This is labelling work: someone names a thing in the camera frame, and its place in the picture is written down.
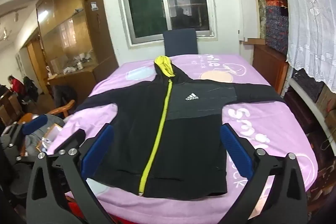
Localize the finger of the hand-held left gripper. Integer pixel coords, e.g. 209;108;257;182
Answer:
5;116;50;151

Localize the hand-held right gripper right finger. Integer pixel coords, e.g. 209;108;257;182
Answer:
218;123;308;224

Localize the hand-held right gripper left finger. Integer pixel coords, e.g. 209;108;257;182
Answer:
26;123;116;224

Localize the black hooded jacket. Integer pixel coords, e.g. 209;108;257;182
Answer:
75;55;285;198

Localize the grey clothes pile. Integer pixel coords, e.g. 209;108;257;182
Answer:
25;113;66;157

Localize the wooden armchair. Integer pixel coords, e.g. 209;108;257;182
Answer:
49;99;76;120

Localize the pink printed blanket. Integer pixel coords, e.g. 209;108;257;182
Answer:
47;53;319;219

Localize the wooden side cabinet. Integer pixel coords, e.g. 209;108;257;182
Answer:
252;44;290;96

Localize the wooden glass-door cabinet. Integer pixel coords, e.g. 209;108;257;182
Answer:
35;0;120;98

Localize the brown cardboard box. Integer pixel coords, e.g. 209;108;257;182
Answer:
315;85;336;121

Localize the navy chair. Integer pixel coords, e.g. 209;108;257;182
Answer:
163;28;198;56

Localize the stone-patterned panel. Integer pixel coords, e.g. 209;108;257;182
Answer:
253;0;268;39

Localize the white flat board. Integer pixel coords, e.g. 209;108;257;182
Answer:
238;0;260;42

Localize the white lace curtain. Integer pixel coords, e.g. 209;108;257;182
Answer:
276;0;336;85

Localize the orange patterned box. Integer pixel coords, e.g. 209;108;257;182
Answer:
266;0;288;7

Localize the sliding glass window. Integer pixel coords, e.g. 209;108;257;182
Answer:
115;0;218;45

